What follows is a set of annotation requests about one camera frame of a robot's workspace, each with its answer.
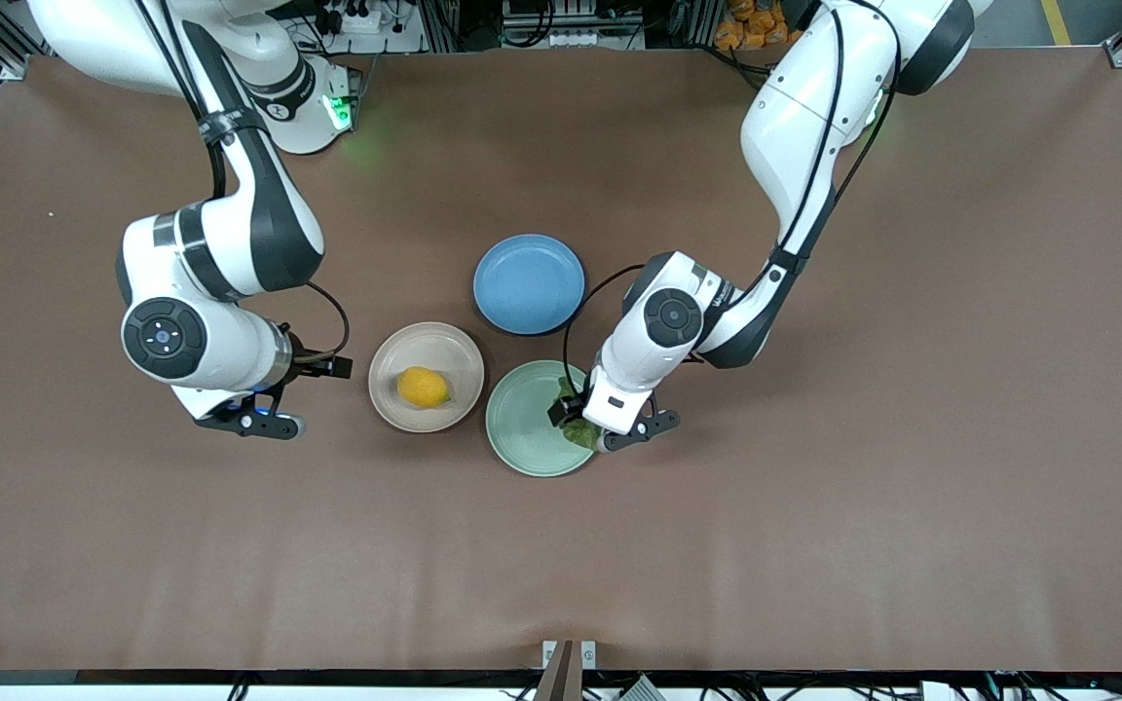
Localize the green lettuce leaf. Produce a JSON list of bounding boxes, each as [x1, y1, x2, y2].
[[557, 377, 604, 452]]

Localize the yellow lemon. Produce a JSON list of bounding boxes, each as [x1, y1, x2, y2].
[[396, 366, 453, 410]]

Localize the pale green round plate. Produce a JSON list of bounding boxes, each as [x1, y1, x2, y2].
[[485, 360, 607, 478]]

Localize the beige round plate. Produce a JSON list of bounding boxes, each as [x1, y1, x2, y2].
[[368, 321, 486, 434]]

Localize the blue round plate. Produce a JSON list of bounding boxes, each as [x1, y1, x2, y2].
[[472, 234, 586, 336]]

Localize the white power strip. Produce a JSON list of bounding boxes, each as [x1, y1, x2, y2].
[[313, 0, 423, 55]]

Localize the white electronics rack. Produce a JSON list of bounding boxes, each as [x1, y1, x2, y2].
[[501, 0, 646, 51]]

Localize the orange snack packets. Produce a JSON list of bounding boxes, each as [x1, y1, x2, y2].
[[714, 0, 815, 52]]

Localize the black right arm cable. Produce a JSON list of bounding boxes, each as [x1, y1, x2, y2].
[[132, 0, 352, 363]]

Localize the white metal bracket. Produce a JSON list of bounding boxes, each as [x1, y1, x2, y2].
[[542, 640, 597, 672]]

